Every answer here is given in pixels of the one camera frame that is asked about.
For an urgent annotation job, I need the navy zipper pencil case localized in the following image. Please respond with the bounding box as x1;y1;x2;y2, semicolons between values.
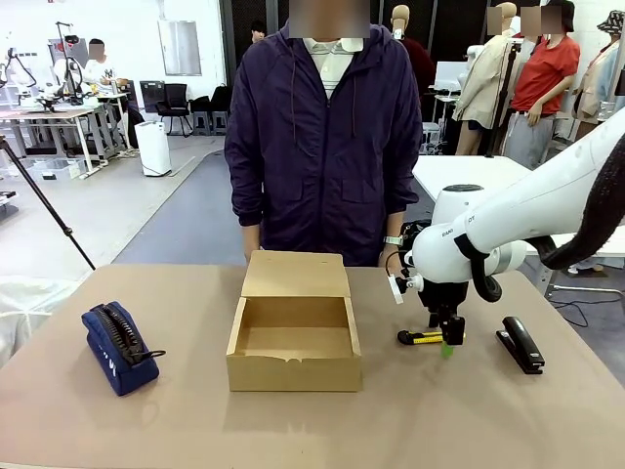
80;301;167;398

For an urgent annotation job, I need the seated person in white shirt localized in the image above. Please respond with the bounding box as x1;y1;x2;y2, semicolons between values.
80;38;131;102

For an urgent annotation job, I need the brown cardboard box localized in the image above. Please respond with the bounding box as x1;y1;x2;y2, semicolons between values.
226;249;363;394

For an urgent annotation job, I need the yellow black utility knife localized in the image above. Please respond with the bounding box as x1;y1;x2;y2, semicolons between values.
396;329;468;347

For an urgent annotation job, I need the white air purifier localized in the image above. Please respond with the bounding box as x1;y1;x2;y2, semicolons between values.
134;120;172;177

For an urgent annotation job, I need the black office chair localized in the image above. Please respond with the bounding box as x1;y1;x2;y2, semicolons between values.
155;83;190;136

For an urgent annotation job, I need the white table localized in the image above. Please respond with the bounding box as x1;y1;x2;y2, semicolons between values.
412;154;625;258

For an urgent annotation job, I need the white computer case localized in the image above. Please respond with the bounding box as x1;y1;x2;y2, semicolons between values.
420;121;440;156

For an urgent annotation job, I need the person in purple jacket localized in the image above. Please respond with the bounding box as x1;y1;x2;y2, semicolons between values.
224;19;424;268

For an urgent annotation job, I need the person's right hand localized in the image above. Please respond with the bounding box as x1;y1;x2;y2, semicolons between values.
242;225;262;263

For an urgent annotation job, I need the black stand pole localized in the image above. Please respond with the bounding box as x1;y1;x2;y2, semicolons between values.
487;41;521;157

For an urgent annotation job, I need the grey wall panel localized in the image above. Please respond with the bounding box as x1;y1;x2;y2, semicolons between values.
157;20;202;77

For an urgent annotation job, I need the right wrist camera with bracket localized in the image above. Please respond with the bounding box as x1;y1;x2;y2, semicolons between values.
385;251;424;307

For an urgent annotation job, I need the black stapler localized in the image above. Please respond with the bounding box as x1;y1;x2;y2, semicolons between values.
495;316;546;376

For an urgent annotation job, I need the black tripod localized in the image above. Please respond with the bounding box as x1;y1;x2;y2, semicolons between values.
0;135;97;271

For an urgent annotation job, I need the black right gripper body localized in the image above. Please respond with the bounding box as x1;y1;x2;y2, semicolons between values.
419;279;473;320

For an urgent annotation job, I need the person's left hand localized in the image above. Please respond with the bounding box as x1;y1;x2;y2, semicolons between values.
379;243;405;268

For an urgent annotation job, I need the grey work desk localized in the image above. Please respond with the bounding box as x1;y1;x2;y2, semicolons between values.
0;92;133;177

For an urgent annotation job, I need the mannequin in dark red top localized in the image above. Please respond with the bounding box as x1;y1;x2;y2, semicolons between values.
390;4;436;99

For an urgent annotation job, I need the mannequin with bucket hat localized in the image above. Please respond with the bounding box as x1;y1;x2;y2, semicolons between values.
570;12;625;126

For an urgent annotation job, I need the person's left forearm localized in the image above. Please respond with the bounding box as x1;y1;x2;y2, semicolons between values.
384;210;407;238

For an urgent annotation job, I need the mannequin in beige jacket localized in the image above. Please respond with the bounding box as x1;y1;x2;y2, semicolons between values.
451;2;521;156

